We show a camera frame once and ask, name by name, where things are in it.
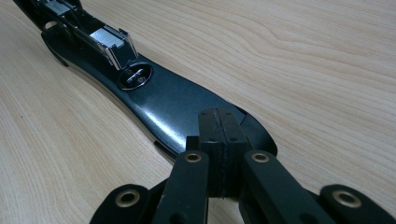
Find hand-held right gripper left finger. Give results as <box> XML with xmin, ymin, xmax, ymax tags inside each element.
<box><xmin>186</xmin><ymin>107</ymin><xmax>223</xmax><ymax>198</ymax></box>

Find silver staple strip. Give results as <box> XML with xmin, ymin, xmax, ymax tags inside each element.
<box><xmin>90</xmin><ymin>27</ymin><xmax>127</xmax><ymax>49</ymax></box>

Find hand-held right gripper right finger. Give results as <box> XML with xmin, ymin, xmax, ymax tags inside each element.
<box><xmin>219</xmin><ymin>108</ymin><xmax>252</xmax><ymax>199</ymax></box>

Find black stapler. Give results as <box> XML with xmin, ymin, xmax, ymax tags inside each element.
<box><xmin>12</xmin><ymin>0</ymin><xmax>278</xmax><ymax>162</ymax></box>

